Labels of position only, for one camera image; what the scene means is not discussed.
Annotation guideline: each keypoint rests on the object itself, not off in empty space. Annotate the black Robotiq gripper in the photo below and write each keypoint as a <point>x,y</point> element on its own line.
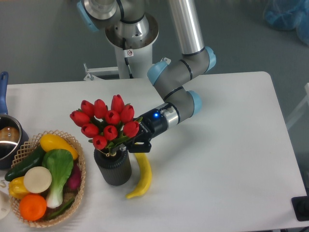
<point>152,124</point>

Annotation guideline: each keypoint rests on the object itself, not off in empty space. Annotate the red tulip bouquet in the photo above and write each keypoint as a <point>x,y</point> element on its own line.
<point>107,127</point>

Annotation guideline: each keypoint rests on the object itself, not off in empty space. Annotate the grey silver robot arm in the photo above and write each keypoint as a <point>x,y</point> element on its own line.
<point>167,78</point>

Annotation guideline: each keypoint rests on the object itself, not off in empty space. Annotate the dark grey ribbed vase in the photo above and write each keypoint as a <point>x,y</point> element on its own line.
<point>116,170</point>

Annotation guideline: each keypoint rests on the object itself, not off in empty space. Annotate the yellow banana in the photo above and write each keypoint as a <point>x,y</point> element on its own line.
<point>145,176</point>

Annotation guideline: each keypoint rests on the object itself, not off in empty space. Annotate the purple sweet potato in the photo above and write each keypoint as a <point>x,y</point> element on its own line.
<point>74,180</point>

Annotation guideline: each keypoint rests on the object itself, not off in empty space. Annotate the green bok choy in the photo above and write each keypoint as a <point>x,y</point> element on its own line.
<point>59,162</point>

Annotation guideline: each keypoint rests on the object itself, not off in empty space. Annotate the yellow squash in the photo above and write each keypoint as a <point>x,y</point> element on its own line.
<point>50,142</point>

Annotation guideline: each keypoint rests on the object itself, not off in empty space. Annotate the green chili pepper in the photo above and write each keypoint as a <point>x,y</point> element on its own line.
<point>61,210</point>

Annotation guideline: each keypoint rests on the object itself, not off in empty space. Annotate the green cucumber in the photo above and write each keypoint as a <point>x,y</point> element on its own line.
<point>32,160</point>

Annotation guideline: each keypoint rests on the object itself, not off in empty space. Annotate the white round radish slice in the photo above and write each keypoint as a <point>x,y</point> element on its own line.
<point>37,179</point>

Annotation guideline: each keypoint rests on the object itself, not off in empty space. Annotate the orange fruit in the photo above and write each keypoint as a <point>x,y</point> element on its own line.
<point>32,207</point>

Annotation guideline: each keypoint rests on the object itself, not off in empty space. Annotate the yellow bell pepper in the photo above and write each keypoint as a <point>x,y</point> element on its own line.
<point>17,188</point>

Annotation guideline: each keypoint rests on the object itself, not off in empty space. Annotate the garlic clove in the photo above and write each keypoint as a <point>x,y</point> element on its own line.
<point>2,184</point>

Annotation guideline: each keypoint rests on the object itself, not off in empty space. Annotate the white round object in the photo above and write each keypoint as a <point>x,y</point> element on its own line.
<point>5,206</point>

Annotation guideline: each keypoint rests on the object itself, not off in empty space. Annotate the black device at edge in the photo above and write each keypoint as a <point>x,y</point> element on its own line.
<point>301,207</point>

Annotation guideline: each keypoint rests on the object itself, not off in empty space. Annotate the blue plastic bag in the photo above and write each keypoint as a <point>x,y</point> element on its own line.
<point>289,15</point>

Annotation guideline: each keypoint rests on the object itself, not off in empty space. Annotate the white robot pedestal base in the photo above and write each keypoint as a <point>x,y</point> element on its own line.
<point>133,46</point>

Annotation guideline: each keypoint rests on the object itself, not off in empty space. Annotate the blue saucepan with handle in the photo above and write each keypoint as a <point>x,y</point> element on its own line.
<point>12,135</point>

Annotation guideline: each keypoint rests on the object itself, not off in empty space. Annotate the white frame at right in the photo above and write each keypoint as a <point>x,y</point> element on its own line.
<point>299,110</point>

